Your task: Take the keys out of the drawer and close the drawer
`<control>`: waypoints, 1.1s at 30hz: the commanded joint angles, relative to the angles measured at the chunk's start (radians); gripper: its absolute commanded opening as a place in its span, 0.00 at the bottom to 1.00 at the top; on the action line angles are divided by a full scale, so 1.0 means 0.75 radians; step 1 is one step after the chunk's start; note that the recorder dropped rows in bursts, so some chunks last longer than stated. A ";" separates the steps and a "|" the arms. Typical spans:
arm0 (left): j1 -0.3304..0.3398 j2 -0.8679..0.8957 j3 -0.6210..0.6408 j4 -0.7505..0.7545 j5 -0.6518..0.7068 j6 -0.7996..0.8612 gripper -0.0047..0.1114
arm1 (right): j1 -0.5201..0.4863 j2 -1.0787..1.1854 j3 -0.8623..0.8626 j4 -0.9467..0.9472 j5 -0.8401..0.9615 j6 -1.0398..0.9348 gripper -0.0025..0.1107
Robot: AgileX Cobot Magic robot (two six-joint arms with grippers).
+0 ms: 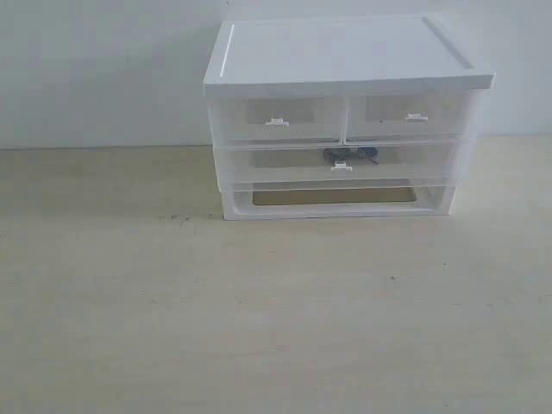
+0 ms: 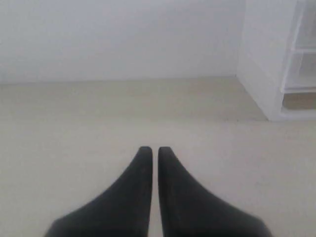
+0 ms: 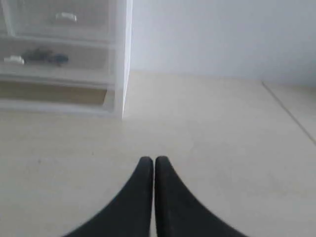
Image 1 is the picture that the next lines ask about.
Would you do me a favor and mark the key bunch with blue tag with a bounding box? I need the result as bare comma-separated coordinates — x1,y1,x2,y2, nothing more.
323,147,379,166

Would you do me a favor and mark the clear upper right drawer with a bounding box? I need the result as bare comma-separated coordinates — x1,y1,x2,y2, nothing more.
346,91,476,141

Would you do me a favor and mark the clear plastic storage bin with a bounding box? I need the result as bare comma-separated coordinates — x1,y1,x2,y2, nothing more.
213,140,463,192

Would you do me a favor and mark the white plastic drawer cabinet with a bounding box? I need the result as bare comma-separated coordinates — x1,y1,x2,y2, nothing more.
203,15,494,220

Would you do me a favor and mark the clear upper left drawer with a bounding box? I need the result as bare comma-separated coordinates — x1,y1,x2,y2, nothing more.
209,97,344,145

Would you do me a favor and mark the clear drawer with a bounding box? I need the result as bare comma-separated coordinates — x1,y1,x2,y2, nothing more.
209,97,344,145
346,91,476,141

